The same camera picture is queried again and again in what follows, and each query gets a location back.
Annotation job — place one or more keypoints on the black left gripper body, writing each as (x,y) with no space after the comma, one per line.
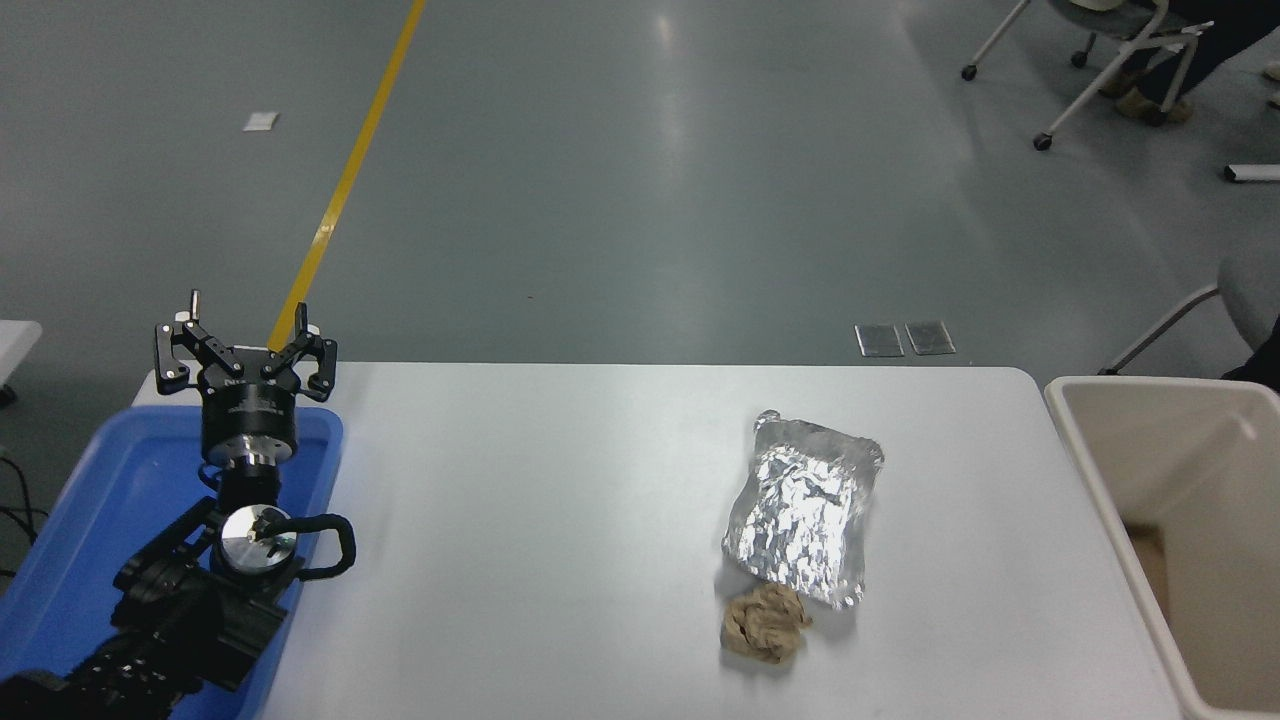
(248,413)

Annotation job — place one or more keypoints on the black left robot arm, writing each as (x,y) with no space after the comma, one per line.
(170,610)

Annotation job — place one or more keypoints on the blue plastic tray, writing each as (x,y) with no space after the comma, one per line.
(90,500)

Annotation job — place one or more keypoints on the small white side table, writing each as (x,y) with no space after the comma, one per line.
(15,345)

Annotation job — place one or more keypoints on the crumpled silver foil tray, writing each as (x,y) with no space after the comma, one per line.
(800,505)

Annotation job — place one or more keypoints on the crumpled tan paper ball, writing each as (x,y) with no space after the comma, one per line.
(765,622)

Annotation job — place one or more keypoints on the silver floor plate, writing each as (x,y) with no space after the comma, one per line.
(930,337)
(879,339)

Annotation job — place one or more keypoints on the white-framed wheeled chair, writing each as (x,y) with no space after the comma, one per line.
(1115,30)

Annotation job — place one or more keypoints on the large pale plastic bin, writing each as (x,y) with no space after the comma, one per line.
(1200,470)

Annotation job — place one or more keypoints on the person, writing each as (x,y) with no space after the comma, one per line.
(1200,50)
(1265,362)

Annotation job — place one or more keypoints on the white flat bar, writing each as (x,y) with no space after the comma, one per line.
(1252,172)

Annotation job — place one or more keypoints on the grey chair with metal frame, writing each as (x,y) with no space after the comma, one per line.
(1250,290)

